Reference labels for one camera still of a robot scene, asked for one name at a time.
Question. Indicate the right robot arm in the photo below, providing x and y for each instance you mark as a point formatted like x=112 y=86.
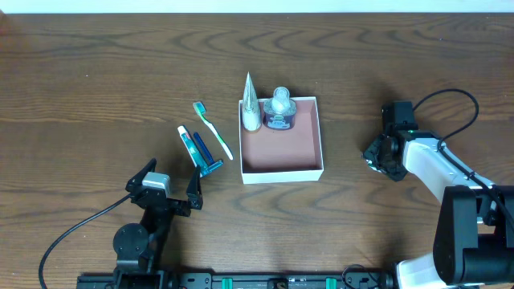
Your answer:
x=473 y=244

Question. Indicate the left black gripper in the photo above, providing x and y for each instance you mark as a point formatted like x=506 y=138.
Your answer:
x=167 y=203

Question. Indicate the blue soap pump bottle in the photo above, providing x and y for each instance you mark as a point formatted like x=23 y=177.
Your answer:
x=280 y=110

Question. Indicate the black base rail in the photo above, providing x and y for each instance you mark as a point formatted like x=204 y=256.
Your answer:
x=358 y=279

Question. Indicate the white Pantene tube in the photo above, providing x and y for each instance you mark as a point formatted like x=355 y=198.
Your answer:
x=250 y=110

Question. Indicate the white box with pink interior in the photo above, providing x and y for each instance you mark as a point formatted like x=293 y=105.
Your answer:
x=274 y=156

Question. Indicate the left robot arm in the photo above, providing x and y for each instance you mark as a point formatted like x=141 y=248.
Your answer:
x=139 y=246

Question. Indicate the green white toothbrush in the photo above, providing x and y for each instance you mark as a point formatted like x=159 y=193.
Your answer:
x=200 y=110

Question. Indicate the green white soap bar package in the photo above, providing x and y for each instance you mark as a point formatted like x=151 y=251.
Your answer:
x=373 y=164

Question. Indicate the small teal toothpaste tube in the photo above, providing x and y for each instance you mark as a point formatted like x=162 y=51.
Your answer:
x=193 y=151

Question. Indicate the blue disposable razor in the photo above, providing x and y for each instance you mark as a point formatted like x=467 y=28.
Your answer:
x=204 y=158

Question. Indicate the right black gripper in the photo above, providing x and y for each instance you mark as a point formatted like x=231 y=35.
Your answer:
x=382 y=156

